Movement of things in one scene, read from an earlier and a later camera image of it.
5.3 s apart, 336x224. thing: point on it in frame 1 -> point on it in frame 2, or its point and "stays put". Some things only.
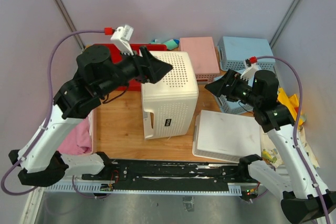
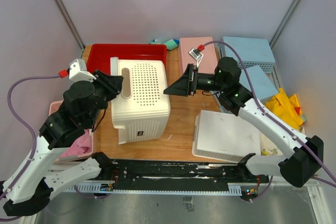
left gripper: x=155 y=70 -> x=114 y=83
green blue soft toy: x=171 y=44 stays put
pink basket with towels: x=80 y=140 stays put
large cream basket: x=169 y=104 -> x=140 y=111
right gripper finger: x=221 y=86 -> x=183 y=86
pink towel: x=79 y=141 stays put
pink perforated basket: x=202 y=53 stays put
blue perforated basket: x=233 y=51 stays put
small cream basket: x=226 y=136 stays put
